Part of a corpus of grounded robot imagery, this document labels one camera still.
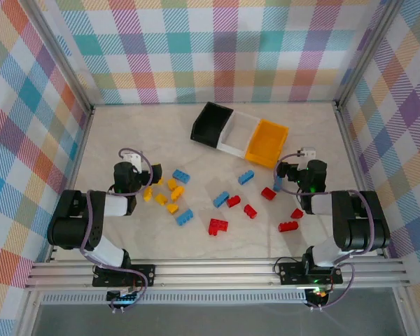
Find long red lego brick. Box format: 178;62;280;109
278;220;300;233

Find yellow plastic bin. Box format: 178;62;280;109
244;118;290;170

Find white plastic bin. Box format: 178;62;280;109
215;111;262;158

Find black plastic bin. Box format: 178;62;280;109
190;101;235;151

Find left controller board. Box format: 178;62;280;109
106;288;141;311

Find controller board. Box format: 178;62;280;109
304;286;332;309
106;288;141;311

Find right controller board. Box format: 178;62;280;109
304;286;332;309

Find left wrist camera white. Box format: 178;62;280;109
122;150;144;173

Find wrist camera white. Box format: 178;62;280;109
298;146;318;162
122;150;144;173

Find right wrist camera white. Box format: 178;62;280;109
298;146;318;162

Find right aluminium side rail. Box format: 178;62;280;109
333;101;389;260

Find aluminium side rail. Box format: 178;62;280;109
45;104;96;263
333;101;389;260

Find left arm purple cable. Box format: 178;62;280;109
79;148;152;312

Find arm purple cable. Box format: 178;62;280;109
79;148;152;312
272;150;376;311

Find left aluminium side rail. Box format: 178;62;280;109
45;104;96;263

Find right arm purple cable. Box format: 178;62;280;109
272;150;376;311

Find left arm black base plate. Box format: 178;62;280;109
92;264;156;288

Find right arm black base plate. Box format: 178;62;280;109
277;260;344;286

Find aluminium mounting rail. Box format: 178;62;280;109
23;257;410;291

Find right aluminium frame post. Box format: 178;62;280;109
334;0;407;109

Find aluminium frame post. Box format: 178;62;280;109
19;0;94;113
334;0;407;109

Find left aluminium frame post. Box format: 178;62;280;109
19;0;94;113

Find grey slotted cable duct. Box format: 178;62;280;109
41;293;309;305

